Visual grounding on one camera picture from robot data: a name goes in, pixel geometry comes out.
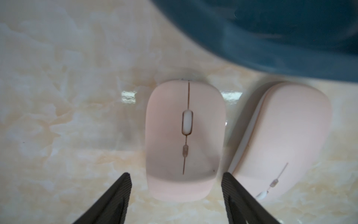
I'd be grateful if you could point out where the pink mouse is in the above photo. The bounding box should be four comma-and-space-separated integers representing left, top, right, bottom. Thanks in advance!
228, 82, 332, 202
145, 80, 226, 203

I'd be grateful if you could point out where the dark teal storage box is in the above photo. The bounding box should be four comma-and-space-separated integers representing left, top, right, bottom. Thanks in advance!
153, 1, 358, 83

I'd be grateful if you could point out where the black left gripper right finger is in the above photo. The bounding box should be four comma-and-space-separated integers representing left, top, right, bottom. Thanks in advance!
221, 172, 279, 224

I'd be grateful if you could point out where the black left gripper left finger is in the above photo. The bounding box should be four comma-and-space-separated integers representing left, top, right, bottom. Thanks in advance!
74, 173, 132, 224

